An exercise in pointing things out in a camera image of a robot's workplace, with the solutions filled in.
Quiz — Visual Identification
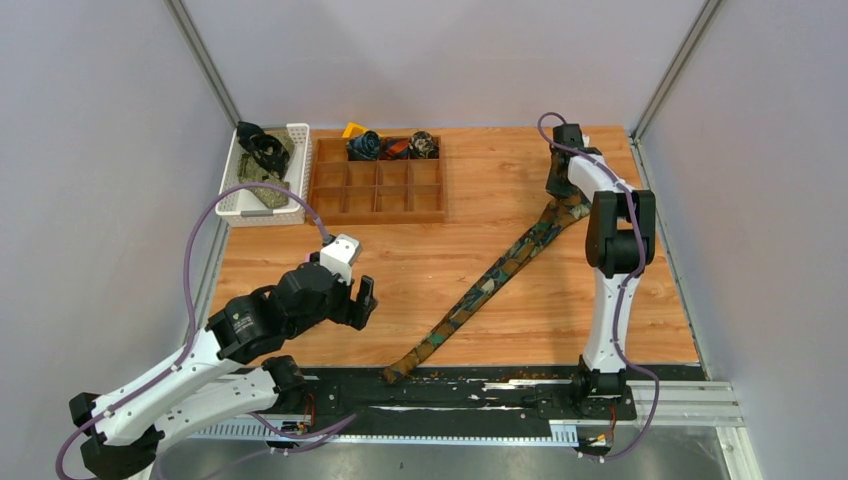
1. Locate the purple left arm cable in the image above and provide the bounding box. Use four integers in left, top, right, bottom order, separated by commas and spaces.
54, 182, 359, 480

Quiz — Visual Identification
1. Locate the black patterned tie in basket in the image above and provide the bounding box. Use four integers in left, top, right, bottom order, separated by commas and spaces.
236, 121, 293, 180

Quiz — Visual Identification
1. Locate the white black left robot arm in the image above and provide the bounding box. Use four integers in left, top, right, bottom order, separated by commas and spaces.
69, 262, 378, 479

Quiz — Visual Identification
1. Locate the dark patterned necktie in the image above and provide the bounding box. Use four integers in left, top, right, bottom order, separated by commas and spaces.
382, 195, 592, 386

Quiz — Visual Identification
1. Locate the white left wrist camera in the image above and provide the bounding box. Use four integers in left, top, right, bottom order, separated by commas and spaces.
319, 234, 362, 285

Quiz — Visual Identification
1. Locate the rolled orange striped tie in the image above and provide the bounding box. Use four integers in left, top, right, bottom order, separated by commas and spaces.
378, 137, 410, 160

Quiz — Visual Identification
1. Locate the olive green tie in basket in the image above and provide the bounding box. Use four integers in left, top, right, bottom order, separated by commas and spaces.
237, 153, 290, 209

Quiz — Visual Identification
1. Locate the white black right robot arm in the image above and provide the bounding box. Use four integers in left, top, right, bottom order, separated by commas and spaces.
549, 122, 656, 418

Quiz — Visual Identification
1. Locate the white slotted cable duct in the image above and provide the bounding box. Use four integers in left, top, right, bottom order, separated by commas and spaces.
162, 417, 581, 448

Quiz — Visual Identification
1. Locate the yellow object behind tray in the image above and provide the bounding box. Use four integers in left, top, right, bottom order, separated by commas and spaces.
342, 122, 369, 139

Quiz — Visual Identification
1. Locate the wooden compartment tray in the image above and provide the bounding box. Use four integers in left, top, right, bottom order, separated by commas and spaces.
308, 138, 448, 225

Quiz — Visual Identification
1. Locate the rolled dark blue tie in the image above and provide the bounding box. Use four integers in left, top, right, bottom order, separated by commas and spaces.
346, 130, 382, 161

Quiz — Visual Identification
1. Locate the aluminium frame rail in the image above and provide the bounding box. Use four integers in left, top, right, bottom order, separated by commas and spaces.
164, 0, 241, 127

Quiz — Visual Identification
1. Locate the rolled brown floral tie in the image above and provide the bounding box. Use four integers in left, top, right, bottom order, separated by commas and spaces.
408, 130, 440, 159

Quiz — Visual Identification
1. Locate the white plastic basket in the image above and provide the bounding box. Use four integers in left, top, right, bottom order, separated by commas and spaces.
215, 121, 312, 227

